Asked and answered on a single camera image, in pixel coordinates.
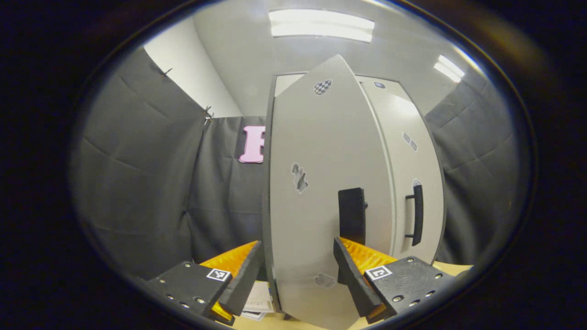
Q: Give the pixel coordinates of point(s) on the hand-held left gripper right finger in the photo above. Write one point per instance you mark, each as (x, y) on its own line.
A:
(352, 278)

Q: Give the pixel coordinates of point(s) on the grey cabinet with shelves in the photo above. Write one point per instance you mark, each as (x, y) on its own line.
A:
(266, 206)

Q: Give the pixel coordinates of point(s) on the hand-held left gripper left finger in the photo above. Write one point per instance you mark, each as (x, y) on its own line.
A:
(245, 282)

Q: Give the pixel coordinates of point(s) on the large ceiling light panel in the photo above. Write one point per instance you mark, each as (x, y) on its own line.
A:
(321, 25)

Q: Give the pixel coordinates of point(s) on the black backdrop cloth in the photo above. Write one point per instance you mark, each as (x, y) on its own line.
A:
(137, 183)

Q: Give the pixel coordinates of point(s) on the grey cabinet door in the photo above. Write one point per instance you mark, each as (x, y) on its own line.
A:
(403, 160)
(321, 137)

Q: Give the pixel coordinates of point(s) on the small ceiling light panel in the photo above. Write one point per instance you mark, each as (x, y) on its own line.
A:
(449, 68)

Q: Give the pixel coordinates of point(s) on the beige cover book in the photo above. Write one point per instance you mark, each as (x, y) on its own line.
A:
(261, 298)

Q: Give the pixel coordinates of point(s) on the white book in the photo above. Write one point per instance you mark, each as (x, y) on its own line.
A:
(253, 315)

